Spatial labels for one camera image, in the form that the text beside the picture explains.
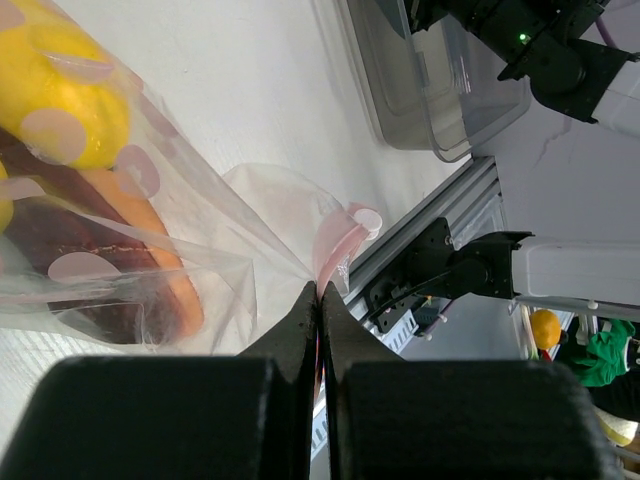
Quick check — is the red toy meat slice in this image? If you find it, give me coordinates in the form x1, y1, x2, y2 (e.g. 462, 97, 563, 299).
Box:
1, 132, 204, 344

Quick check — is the yellow ball in background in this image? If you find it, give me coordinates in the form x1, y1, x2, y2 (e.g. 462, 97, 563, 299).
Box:
529, 309, 562, 350

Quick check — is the clear zip top bag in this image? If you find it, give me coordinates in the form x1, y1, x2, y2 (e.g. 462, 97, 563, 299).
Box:
1, 1, 382, 354

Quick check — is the green cloth in background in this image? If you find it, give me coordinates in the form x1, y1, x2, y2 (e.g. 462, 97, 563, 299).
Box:
564, 319, 635, 388

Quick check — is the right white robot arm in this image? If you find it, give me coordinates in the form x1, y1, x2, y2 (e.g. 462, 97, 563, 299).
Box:
404, 1, 639, 305

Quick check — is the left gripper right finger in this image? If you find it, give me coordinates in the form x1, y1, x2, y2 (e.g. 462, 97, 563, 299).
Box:
319, 285, 623, 479

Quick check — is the clear plastic food tray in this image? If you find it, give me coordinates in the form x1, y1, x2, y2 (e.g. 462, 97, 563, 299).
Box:
308, 1, 531, 164

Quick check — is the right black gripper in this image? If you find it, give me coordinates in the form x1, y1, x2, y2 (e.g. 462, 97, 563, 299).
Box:
407, 1, 608, 83

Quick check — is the yellow toy mango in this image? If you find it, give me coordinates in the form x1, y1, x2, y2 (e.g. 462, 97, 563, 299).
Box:
1, 1, 131, 169

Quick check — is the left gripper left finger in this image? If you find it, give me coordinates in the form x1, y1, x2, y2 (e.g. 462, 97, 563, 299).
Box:
1, 283, 318, 479

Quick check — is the aluminium rail frame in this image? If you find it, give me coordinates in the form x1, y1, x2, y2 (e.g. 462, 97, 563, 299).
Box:
343, 157, 501, 320

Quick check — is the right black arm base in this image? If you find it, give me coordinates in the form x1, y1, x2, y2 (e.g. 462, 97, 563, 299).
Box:
361, 217, 454, 333

